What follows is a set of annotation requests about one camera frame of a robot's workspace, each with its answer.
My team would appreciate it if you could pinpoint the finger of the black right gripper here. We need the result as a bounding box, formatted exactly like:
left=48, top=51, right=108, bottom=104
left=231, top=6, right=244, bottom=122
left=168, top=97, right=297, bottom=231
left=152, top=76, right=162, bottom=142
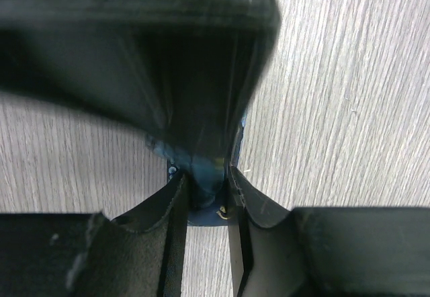
left=1, top=0, right=280, bottom=158

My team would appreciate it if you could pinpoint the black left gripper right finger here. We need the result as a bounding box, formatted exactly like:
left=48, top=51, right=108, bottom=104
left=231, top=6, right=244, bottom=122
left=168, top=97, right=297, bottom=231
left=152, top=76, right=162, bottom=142
left=227, top=167, right=429, bottom=296

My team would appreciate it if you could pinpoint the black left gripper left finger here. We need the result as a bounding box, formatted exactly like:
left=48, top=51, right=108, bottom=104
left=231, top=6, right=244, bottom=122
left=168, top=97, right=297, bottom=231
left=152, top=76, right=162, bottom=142
left=1, top=172, right=188, bottom=296

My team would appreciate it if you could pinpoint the blue snail pattern tie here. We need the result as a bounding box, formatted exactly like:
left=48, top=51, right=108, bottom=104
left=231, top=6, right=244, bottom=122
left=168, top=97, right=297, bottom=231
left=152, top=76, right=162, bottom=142
left=136, top=109, right=247, bottom=226

